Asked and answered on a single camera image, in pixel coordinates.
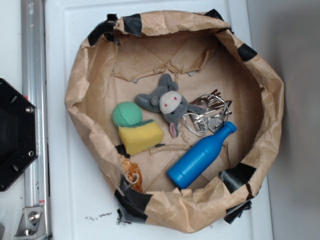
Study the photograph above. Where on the aluminum frame rail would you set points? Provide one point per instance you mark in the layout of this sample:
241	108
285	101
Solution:
33	56

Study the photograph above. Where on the blue plastic bottle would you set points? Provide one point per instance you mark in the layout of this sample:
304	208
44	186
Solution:
198	158

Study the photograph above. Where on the metal corner bracket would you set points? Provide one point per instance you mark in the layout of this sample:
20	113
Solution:
32	224

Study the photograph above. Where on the green golf ball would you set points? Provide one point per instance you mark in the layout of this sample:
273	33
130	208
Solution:
127	114

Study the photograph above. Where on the yellow green sponge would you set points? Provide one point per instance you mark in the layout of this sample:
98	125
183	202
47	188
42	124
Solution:
138	138

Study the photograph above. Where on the brown paper bag bin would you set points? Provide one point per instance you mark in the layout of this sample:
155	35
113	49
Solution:
124	57

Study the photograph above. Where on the black octagonal mount plate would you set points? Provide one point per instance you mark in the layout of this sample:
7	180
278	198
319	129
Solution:
18	144

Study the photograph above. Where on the gray plush donkey toy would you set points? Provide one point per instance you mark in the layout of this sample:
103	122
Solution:
166	99

